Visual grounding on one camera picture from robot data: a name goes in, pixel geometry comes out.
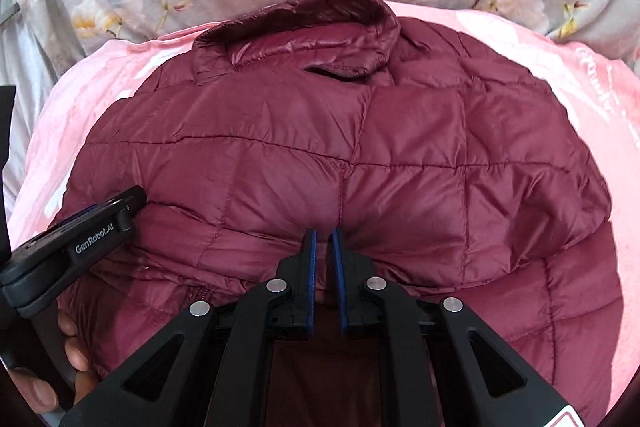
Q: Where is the maroon quilted puffer jacket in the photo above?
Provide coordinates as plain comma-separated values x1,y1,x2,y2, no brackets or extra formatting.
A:
58,0,623,426

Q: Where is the person's left hand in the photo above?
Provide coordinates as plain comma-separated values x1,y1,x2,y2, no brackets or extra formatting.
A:
6,311,100,416

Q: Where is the pink fleece blanket with bows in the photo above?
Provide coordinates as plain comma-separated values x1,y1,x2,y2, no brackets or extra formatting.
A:
9,2,639,403

